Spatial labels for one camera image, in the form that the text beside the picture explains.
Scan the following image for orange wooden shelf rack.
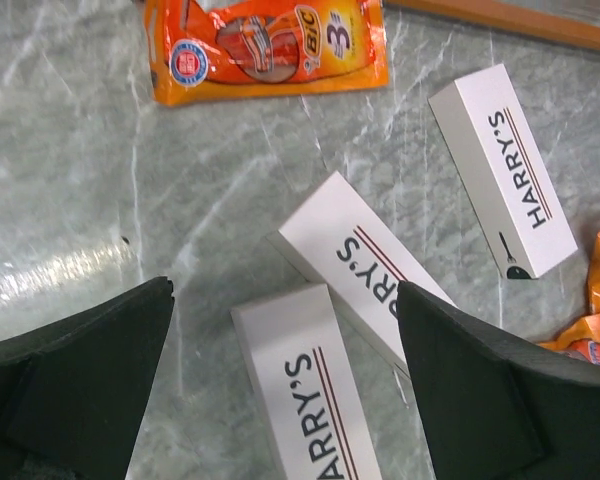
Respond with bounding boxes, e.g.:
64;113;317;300
388;0;600;51

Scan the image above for white Harry's razor box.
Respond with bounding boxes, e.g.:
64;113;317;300
231;284;381;479
269;172;452;376
429;64;577;280

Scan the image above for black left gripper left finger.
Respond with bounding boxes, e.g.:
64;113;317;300
0;276;174;479

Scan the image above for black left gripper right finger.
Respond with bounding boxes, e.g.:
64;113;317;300
397;281;600;479

